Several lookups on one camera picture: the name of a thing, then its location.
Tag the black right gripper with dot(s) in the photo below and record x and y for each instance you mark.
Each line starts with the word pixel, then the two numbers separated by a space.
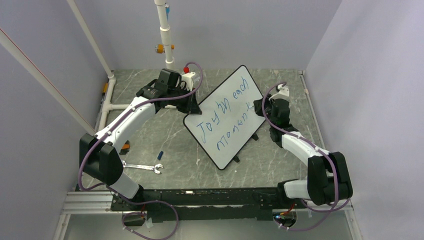
pixel 258 105

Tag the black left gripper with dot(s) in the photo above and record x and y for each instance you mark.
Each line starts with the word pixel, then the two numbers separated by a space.
pixel 190 106

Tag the white whiteboard black frame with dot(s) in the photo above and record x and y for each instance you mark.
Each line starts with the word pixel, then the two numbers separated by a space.
pixel 228 119

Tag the blue marker cap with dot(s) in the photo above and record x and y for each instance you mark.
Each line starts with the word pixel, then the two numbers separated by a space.
pixel 159 157

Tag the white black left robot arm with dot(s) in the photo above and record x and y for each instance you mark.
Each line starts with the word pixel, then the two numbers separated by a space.
pixel 99 153

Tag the orange knob on pipe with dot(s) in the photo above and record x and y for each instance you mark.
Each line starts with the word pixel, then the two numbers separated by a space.
pixel 160 48

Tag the silver open-end wrench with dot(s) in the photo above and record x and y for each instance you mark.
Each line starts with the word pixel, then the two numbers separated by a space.
pixel 155 168

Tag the orange black small tool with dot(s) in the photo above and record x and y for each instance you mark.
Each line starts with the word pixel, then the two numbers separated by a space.
pixel 105 88

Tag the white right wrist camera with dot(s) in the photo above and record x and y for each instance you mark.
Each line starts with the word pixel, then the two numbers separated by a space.
pixel 283 92

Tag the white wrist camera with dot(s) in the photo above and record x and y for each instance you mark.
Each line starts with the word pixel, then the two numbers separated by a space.
pixel 189 79
pixel 283 92

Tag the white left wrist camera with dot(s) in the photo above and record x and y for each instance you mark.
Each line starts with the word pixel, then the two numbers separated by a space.
pixel 189 79

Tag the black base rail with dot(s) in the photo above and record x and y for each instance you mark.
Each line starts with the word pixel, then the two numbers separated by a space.
pixel 259 203

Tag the white pvc pipe frame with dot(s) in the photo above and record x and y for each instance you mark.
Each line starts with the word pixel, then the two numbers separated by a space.
pixel 162 10

